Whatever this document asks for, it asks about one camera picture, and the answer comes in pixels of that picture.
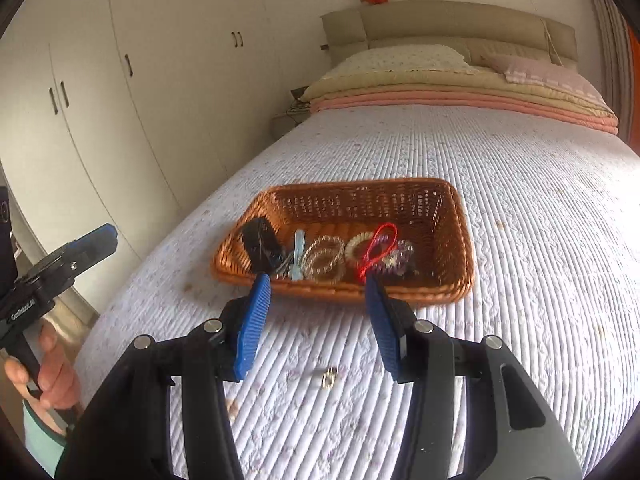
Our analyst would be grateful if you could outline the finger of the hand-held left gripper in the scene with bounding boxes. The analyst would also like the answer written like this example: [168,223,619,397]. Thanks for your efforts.
[65,223,119,261]
[29,240,119,294]

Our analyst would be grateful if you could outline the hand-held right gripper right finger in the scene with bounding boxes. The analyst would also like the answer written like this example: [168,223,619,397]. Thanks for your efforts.
[364,272,583,480]

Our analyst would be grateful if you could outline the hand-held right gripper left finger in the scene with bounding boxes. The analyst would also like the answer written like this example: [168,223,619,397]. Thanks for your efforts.
[55,272,272,480]

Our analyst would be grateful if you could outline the red cord bracelet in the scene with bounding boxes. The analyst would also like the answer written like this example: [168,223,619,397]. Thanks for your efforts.
[357,223,399,281]

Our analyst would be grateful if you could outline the purple hair tie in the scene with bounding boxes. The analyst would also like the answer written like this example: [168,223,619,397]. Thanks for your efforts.
[382,239,416,271]

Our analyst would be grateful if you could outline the clear beaded bracelet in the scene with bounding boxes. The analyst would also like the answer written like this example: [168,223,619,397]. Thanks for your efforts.
[301,252,346,282]
[306,235,347,266]

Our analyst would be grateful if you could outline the black wristwatch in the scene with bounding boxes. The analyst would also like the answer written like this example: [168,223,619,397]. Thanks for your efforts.
[241,217,286,276]

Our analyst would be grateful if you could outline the light blue hair clip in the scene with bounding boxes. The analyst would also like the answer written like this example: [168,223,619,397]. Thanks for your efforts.
[291,230,307,281]

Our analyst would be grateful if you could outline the beige beaded bracelet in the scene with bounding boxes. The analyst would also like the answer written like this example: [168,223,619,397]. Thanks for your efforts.
[345,231,381,263]

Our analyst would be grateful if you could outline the brown wicker basket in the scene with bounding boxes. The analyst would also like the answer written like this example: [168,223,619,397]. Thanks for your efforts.
[211,177,475,306]

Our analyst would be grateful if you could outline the person's left hand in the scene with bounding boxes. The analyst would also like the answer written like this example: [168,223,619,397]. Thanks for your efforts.
[4,321,83,411]

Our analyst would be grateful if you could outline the white wardrobe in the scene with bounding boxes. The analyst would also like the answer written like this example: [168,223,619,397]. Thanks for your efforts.
[0,0,331,311]

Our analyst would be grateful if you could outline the white quilted bedspread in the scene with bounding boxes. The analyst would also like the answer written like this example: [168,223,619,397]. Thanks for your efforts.
[75,105,640,480]

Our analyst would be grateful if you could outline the beige nightstand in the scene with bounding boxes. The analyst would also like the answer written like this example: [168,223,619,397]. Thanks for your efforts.
[271,110,313,141]

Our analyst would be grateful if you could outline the folded pink blanket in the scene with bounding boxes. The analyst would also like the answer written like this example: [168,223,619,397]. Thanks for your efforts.
[309,91,620,136]

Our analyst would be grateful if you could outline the folded yellow blanket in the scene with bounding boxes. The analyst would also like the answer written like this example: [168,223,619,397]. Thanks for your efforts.
[300,70,618,121]

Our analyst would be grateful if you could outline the floral white pillow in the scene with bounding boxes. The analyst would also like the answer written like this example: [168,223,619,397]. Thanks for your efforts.
[320,44,478,81]

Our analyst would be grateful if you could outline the pink pillow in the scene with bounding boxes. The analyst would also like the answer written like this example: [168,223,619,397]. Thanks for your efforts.
[480,55,608,103]

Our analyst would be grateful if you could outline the beige padded headboard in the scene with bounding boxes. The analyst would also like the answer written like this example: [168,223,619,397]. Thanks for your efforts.
[320,0,578,68]

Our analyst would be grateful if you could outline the grey and orange curtain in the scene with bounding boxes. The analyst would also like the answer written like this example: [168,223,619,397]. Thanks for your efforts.
[580,0,640,156]

